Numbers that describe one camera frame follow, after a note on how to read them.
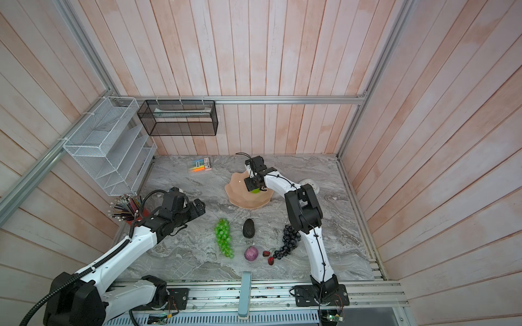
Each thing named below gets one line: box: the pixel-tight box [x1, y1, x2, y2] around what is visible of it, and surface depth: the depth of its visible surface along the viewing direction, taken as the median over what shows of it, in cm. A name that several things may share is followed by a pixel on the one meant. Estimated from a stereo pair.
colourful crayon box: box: [188, 157, 213, 172], surface depth 117 cm
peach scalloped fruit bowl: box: [224, 169, 274, 210], surface depth 103 cm
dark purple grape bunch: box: [272, 224, 302, 260], surface depth 85 cm
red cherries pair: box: [262, 247, 276, 266], surface depth 84 cm
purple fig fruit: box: [244, 245, 259, 262], surface depth 83 cm
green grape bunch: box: [214, 218, 235, 259], surface depth 86 cm
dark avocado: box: [242, 218, 255, 239], surface depth 88 cm
